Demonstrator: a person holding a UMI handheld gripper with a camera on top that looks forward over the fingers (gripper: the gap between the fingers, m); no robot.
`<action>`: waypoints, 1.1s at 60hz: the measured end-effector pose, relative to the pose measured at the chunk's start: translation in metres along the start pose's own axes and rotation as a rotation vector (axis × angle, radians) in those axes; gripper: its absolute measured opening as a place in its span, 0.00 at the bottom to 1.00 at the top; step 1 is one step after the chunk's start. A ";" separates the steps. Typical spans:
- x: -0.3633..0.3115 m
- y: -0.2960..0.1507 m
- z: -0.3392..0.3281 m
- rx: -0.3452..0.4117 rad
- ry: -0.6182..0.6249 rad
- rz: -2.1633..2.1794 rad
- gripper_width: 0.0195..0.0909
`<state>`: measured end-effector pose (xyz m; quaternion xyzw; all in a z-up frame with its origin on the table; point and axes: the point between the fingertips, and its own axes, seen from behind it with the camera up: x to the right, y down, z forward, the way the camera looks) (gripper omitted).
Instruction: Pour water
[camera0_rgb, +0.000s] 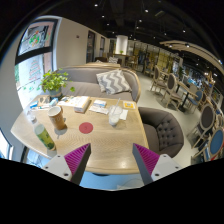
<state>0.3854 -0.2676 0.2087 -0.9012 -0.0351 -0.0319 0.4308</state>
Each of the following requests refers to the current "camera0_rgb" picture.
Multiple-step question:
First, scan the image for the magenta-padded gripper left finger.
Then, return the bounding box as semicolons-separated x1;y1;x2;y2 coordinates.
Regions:
41;143;92;186

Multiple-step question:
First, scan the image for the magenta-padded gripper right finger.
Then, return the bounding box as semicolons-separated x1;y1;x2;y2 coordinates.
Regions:
132;143;183;186

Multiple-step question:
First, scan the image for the green-labelled clear drink bottle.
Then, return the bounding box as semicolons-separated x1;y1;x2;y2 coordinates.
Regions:
27;113;57;152

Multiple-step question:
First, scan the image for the grey tufted armchair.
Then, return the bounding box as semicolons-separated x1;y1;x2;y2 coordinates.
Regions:
137;106;185;159

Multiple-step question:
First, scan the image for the flat round red coaster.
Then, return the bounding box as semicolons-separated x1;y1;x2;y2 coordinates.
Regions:
78;121;94;135

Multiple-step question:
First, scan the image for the brown ceramic mug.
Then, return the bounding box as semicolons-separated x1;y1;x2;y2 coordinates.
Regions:
47;105;68;131

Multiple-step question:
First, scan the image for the white paper napkin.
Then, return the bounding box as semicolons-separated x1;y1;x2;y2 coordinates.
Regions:
119;109;129;121

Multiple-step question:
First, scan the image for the clear plastic cup with straw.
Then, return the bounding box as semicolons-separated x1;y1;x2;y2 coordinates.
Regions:
108;97;124;127

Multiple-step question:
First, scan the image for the yellow white card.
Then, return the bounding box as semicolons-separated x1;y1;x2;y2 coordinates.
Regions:
122;100;136;110

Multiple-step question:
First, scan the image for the brown card with heart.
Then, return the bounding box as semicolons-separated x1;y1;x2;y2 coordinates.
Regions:
37;94;51;108

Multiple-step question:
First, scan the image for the grey wood-framed sofa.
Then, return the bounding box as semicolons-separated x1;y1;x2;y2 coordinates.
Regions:
54;64;142;103

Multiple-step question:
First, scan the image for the group of dining chairs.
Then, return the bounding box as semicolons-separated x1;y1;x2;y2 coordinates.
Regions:
149;64;224;163

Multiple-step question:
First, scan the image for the potted green leafy plant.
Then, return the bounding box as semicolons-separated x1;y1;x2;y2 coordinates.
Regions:
37;68;76;99

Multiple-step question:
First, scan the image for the grey white chevron cushion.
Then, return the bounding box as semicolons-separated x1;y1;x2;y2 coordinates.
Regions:
95;69;133;95

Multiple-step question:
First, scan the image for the framed food poster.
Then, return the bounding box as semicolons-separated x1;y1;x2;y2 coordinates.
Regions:
17;20;58;57

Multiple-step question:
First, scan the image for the group of ceiling spotlights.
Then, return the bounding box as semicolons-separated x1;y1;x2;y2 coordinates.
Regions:
93;3;208;48

